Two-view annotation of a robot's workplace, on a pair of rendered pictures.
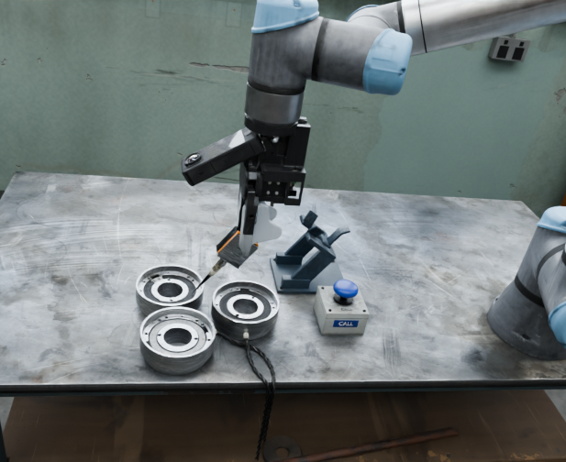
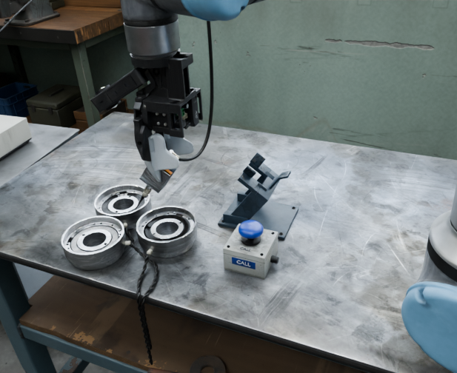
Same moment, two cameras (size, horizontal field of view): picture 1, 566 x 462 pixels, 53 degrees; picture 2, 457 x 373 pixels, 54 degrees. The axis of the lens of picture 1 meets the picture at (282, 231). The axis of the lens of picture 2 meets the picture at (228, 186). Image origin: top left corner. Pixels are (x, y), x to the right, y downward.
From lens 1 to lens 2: 0.51 m
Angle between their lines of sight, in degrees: 32
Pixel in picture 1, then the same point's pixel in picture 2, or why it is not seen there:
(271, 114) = (135, 46)
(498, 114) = not seen: outside the picture
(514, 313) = not seen: hidden behind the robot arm
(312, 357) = (197, 286)
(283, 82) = (135, 15)
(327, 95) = not seen: outside the picture
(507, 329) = not seen: hidden behind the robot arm
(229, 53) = (360, 29)
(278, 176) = (157, 107)
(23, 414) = (58, 280)
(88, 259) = (102, 175)
